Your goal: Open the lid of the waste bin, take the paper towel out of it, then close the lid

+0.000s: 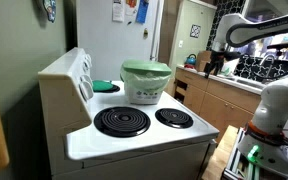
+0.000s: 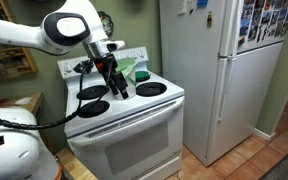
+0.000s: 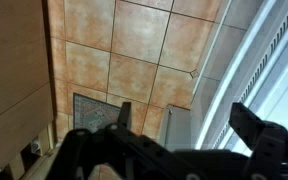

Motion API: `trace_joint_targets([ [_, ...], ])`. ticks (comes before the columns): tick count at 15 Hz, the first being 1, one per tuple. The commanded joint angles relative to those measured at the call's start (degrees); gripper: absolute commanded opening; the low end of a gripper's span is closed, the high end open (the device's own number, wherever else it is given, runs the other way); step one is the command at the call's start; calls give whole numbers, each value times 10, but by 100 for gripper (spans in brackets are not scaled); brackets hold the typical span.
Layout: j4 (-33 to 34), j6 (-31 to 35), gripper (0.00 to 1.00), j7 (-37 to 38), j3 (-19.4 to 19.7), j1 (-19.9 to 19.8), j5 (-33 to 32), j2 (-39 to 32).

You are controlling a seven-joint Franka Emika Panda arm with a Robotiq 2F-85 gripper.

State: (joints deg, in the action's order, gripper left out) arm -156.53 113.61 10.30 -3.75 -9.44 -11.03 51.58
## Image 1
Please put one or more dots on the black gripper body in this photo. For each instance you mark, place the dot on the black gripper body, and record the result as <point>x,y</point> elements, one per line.
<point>217,58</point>

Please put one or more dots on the green waste bin lid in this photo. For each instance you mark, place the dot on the green waste bin lid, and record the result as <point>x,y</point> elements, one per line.
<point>147,66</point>

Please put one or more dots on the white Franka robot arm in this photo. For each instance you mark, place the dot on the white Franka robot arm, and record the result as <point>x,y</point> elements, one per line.
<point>277,96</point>

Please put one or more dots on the pale green bin liner bag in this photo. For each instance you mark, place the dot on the pale green bin liner bag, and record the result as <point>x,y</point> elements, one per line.
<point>144,82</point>

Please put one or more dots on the white waste bin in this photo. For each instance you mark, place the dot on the white waste bin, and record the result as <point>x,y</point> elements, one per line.
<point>142,97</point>

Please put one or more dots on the blue printed paper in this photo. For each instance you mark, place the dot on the blue printed paper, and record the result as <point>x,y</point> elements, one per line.
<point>142,11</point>

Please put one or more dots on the brown cardboard box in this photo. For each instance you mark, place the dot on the brown cardboard box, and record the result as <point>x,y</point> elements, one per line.
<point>202,60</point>

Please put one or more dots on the blue kettle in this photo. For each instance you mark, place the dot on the blue kettle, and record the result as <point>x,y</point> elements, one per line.
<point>191,60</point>

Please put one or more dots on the wooden kitchen counter cabinet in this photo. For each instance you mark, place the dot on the wooden kitchen counter cabinet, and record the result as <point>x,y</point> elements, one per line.
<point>217,106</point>

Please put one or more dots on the black white patterned tile picture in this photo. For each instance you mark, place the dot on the black white patterned tile picture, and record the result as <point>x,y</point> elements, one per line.
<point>195,30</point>

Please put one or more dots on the chrome sink faucet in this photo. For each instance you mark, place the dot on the chrome sink faucet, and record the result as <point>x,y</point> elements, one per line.
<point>262,61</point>

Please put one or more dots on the small black coil burner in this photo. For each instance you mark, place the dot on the small black coil burner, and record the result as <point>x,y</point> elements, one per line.
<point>174,118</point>

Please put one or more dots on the yellow bottle opener magnet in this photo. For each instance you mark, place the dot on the yellow bottle opener magnet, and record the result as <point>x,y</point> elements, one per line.
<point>145,33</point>

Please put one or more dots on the wooden table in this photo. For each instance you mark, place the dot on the wooden table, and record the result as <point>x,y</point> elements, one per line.
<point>217,156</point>

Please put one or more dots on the small black oval magnet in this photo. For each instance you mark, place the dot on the small black oval magnet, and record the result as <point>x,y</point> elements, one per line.
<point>129,23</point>

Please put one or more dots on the black burner under pot holder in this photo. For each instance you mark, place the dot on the black burner under pot holder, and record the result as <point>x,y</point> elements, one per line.
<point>116,89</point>

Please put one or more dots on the small white card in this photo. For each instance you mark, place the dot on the small white card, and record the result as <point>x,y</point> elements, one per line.
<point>130,11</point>

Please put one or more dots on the large black coil burner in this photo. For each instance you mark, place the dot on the large black coil burner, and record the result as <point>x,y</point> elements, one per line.
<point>122,121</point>

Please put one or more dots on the orange fridge magnet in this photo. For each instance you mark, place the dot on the orange fridge magnet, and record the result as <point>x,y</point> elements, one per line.
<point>131,2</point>

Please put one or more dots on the white refrigerator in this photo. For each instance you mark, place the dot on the white refrigerator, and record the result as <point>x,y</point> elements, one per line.
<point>107,43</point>

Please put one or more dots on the white electric stove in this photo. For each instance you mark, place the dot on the white electric stove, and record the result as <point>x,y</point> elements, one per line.
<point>134,143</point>

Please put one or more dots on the white printed paper sheet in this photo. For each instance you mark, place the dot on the white printed paper sheet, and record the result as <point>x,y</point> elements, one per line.
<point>118,10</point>

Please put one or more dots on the green round pot holder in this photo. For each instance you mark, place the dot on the green round pot holder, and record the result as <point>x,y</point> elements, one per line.
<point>101,86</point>

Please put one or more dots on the white stove knob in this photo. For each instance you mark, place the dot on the white stove knob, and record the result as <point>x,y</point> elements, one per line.
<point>85,90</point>
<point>87,79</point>
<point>88,63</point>

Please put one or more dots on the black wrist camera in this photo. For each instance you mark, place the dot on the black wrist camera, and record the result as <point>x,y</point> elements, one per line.
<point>232,55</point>

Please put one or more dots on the white light switch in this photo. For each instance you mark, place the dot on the white light switch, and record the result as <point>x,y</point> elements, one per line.
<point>181,43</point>

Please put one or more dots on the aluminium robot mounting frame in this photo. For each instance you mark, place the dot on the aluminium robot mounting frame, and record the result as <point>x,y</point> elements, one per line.
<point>232,163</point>

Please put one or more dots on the colourful wall decoration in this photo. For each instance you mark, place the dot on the colourful wall decoration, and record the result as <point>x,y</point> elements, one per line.
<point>50,9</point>

